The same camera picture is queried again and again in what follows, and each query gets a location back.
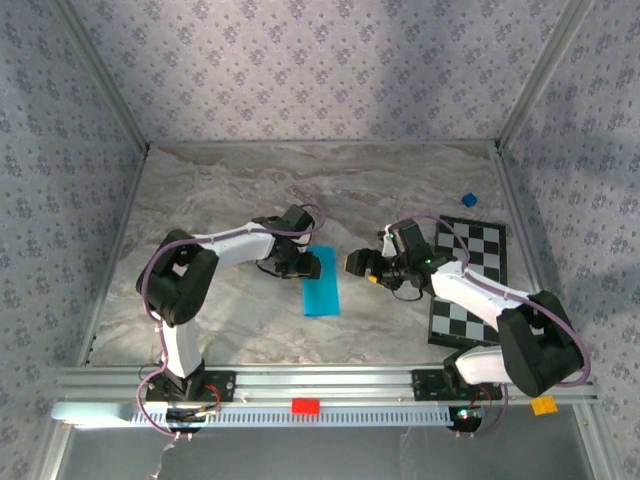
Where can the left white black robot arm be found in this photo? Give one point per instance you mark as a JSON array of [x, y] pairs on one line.
[[235, 247]]

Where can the black white checkerboard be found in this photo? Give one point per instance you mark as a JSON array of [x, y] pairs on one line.
[[475, 235]]

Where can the small blue block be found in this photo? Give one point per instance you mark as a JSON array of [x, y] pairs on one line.
[[469, 200]]

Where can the red brick block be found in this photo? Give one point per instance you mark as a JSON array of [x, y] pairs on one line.
[[306, 406]]

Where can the orange brick block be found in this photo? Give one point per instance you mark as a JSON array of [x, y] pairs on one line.
[[544, 406]]

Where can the aluminium frame bar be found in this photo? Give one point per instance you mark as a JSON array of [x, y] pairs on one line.
[[520, 225], [112, 260]]

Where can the aluminium mounting rail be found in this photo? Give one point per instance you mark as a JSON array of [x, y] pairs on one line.
[[325, 380]]

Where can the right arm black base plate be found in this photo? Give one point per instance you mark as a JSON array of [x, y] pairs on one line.
[[425, 385]]

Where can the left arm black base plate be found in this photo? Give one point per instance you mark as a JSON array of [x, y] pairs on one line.
[[225, 385]]

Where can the aluminium frame post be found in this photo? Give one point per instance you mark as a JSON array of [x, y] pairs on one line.
[[109, 82], [540, 75]]

